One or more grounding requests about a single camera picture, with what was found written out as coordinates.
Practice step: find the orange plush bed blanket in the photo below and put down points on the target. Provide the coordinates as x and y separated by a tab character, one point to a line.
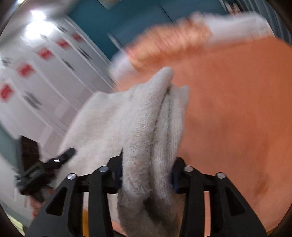
238	121

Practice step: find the white panelled wardrobe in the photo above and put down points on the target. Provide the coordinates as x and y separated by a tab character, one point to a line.
48	72

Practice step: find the white pillow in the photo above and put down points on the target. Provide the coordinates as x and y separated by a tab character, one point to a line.
232	29

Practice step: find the orange floral satin pillow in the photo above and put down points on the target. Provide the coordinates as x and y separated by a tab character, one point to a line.
159	43

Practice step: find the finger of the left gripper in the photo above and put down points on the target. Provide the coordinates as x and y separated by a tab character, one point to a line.
58	162

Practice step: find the cream knit sweater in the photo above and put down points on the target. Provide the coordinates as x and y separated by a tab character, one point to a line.
144	124

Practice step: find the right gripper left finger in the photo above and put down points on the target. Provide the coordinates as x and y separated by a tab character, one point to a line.
62	213

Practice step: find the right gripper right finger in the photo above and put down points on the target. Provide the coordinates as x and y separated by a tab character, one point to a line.
230	213

